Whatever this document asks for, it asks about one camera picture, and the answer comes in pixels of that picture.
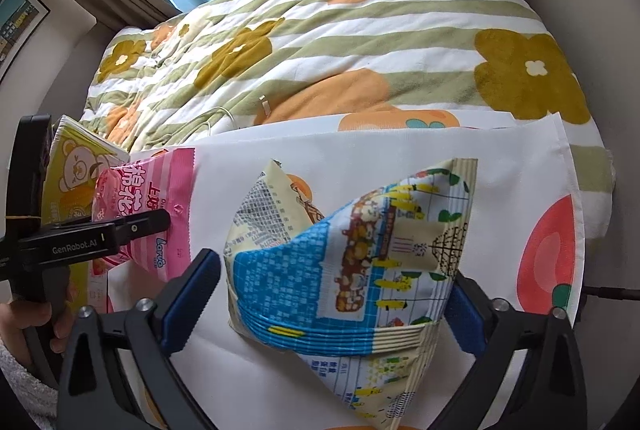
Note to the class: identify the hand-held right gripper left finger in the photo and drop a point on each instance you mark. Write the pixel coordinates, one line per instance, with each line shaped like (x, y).
(192, 290)

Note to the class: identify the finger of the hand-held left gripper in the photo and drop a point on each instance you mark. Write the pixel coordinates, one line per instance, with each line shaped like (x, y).
(145, 226)

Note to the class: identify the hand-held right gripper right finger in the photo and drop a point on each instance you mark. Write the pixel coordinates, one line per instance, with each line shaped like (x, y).
(462, 320)

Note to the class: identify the pink striped marshmallow packet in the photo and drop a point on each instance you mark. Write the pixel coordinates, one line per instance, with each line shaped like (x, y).
(150, 190)

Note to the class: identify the cream blue printed snack packet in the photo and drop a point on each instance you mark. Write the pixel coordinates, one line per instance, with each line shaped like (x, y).
(325, 270)

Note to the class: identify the person's left forearm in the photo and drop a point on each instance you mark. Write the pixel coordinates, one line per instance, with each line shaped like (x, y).
(20, 385)

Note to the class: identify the person's left hand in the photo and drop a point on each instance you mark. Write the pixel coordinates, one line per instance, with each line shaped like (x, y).
(25, 325)

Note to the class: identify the yellow bear print packet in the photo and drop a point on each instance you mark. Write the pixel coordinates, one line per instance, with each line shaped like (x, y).
(75, 164)

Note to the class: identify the white blanket tag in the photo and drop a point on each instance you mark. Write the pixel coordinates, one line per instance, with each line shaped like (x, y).
(265, 104)

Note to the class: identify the floral striped blanket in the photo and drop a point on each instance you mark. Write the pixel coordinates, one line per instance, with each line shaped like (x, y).
(400, 34)

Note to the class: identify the framed wall poster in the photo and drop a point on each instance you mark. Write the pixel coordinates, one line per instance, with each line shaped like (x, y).
(17, 24)

